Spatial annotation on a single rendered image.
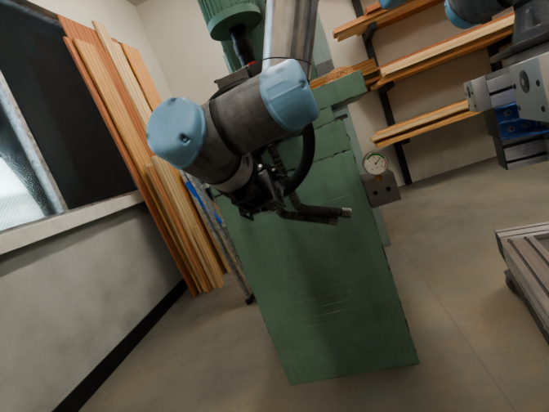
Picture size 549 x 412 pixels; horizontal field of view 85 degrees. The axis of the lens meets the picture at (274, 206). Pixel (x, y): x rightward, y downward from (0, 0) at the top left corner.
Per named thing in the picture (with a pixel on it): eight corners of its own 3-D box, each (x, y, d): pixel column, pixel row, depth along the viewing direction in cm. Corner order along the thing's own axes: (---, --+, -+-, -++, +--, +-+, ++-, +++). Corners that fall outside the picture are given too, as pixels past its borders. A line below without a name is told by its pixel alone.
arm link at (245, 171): (192, 149, 46) (238, 125, 43) (209, 160, 50) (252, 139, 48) (202, 193, 43) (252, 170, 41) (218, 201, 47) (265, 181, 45)
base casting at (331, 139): (212, 198, 94) (201, 170, 93) (255, 174, 149) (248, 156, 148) (354, 148, 84) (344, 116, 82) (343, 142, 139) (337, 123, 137)
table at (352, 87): (158, 171, 85) (149, 150, 84) (202, 161, 114) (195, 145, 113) (374, 85, 71) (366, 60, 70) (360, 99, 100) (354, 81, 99)
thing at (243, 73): (220, 96, 78) (212, 74, 77) (233, 100, 89) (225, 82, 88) (266, 75, 75) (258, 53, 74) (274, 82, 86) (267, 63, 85)
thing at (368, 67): (222, 133, 105) (218, 122, 104) (224, 133, 107) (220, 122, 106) (377, 70, 92) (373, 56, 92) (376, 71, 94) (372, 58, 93)
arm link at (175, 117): (207, 134, 31) (142, 168, 33) (253, 170, 41) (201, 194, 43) (194, 76, 33) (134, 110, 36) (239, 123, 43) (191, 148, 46)
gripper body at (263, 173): (252, 221, 57) (219, 208, 47) (242, 182, 60) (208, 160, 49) (289, 207, 55) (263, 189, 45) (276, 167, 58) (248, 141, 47)
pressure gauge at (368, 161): (368, 185, 79) (359, 156, 78) (367, 183, 83) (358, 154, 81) (393, 177, 78) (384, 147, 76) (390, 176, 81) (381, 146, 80)
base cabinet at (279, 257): (287, 387, 106) (212, 199, 94) (301, 299, 161) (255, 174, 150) (421, 364, 95) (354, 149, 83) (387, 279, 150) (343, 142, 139)
